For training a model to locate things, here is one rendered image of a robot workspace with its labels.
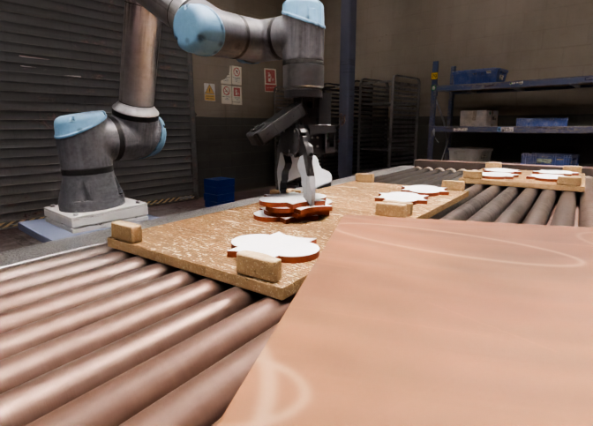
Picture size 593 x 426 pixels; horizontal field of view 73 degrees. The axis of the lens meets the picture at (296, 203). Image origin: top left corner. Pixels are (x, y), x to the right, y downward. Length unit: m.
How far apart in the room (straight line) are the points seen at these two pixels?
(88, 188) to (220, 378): 0.79
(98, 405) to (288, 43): 0.61
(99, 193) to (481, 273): 0.95
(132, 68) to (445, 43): 5.57
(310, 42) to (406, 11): 6.01
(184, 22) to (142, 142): 0.49
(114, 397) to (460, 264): 0.25
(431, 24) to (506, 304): 6.37
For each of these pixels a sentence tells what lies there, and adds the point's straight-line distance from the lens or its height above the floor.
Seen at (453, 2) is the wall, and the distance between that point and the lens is 6.46.
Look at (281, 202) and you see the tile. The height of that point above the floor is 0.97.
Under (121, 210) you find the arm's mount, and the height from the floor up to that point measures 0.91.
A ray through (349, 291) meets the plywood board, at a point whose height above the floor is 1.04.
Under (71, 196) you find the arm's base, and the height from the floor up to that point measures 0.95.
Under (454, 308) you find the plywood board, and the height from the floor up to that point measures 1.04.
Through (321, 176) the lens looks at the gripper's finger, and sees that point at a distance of 0.73.
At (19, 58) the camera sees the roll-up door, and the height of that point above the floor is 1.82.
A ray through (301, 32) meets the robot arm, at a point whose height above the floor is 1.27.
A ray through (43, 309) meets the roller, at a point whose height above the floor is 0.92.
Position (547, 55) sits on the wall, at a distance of 5.97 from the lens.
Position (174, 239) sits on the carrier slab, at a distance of 0.65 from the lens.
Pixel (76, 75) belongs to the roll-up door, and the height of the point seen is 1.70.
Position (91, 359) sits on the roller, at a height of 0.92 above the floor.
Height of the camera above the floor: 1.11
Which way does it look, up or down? 11 degrees down
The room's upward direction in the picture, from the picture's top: straight up
